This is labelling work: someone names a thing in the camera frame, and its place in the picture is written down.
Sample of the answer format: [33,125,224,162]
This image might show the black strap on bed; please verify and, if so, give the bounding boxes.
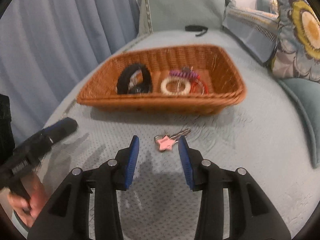
[184,24,209,37]

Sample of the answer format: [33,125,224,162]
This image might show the floral yellow blue pillow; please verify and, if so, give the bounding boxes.
[271,0,319,83]

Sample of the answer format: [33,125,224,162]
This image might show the brown wicker basket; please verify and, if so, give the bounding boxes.
[76,44,247,115]

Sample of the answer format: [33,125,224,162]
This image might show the blue curtain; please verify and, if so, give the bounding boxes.
[1,0,139,142]

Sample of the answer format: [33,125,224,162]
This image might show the cream spiral hair tie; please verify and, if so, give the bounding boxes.
[160,77,192,97]

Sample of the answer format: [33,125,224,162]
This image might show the purple spiral hair tie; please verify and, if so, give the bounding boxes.
[168,65,201,81]

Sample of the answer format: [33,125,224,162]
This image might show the pink star hair clip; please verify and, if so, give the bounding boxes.
[154,128,191,152]

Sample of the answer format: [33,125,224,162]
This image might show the teal plain pillow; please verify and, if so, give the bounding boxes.
[277,78,319,168]

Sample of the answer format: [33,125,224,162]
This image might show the red beaded bracelet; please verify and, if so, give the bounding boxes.
[190,78,209,95]

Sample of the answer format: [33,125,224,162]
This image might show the teal covered headboard cushion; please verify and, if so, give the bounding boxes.
[137,0,236,36]

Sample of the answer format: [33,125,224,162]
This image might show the striped blue pillow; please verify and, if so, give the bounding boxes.
[222,4,278,65]

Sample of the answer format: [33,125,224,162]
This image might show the left hand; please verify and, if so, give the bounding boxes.
[6,171,48,228]

